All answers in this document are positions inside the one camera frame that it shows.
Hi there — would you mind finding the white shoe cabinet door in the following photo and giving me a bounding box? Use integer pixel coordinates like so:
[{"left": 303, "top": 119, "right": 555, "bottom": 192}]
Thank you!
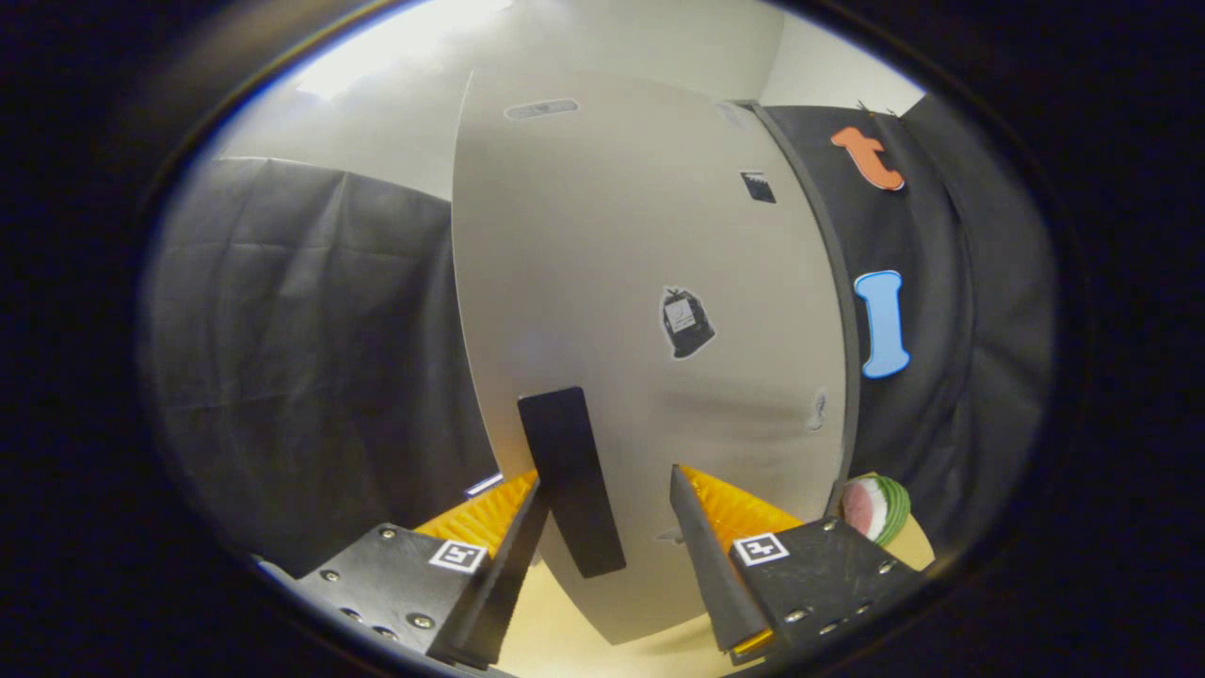
[{"left": 452, "top": 68, "right": 853, "bottom": 646}]

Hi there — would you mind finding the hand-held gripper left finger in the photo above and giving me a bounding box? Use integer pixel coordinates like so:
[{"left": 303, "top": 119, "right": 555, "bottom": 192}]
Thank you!
[{"left": 297, "top": 469, "right": 552, "bottom": 671}]

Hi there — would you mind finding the grey shoe cabinet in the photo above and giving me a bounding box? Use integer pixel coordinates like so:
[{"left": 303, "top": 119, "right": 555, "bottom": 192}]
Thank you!
[{"left": 730, "top": 99, "right": 862, "bottom": 514}]

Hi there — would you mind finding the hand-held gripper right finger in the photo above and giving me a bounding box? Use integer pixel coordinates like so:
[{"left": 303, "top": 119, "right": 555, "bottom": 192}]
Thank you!
[{"left": 670, "top": 463, "right": 928, "bottom": 665}]

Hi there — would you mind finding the black backdrop cloth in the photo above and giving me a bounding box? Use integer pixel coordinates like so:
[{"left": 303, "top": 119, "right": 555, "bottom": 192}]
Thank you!
[{"left": 141, "top": 94, "right": 1060, "bottom": 575}]

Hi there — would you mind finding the watermelon slice toy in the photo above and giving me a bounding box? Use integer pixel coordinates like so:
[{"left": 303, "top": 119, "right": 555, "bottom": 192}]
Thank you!
[{"left": 841, "top": 474, "right": 912, "bottom": 547}]

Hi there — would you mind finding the black door handle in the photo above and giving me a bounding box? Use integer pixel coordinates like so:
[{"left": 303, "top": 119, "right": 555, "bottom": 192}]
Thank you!
[{"left": 518, "top": 386, "right": 627, "bottom": 579}]

